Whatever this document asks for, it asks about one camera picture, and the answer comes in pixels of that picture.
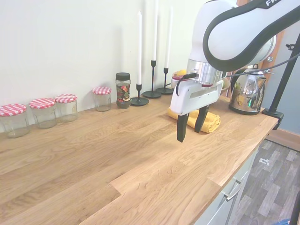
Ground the yellow terry cloth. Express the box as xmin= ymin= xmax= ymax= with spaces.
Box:
xmin=166 ymin=106 xmax=221 ymax=135

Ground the white kitchen cabinet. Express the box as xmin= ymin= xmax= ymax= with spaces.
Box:
xmin=194 ymin=138 xmax=261 ymax=225

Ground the wooden door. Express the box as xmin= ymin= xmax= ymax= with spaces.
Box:
xmin=263 ymin=29 xmax=286 ymax=79

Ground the short black plug cable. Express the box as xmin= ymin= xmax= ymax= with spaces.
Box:
xmin=175 ymin=73 xmax=197 ymax=97

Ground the coffee jar black lid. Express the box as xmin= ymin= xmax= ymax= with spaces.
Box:
xmin=115 ymin=72 xmax=131 ymax=110

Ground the glass jar red checked lid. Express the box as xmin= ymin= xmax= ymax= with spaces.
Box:
xmin=0 ymin=103 xmax=30 ymax=138
xmin=92 ymin=86 xmax=112 ymax=112
xmin=29 ymin=97 xmax=57 ymax=129
xmin=54 ymin=93 xmax=78 ymax=123

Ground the silver drawer handle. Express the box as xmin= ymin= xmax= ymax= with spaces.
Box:
xmin=224 ymin=179 xmax=242 ymax=201

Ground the tall white candle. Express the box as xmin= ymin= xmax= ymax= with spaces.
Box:
xmin=151 ymin=0 xmax=158 ymax=61
xmin=137 ymin=10 xmax=143 ymax=85
xmin=164 ymin=6 xmax=174 ymax=69

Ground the wooden fruit bowl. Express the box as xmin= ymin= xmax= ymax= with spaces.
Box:
xmin=171 ymin=69 xmax=232 ymax=97

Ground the black clamped camera stand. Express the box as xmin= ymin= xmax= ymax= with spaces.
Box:
xmin=262 ymin=35 xmax=300 ymax=131

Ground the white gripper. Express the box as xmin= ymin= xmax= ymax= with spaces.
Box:
xmin=170 ymin=79 xmax=224 ymax=143

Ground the stainless steel kettle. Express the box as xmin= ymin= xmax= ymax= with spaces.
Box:
xmin=228 ymin=65 xmax=275 ymax=116

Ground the black candle holder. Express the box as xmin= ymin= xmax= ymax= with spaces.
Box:
xmin=130 ymin=83 xmax=150 ymax=106
xmin=155 ymin=67 xmax=174 ymax=95
xmin=142 ymin=60 xmax=162 ymax=98

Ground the long black cable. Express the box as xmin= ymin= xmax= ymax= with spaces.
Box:
xmin=226 ymin=52 xmax=300 ymax=78

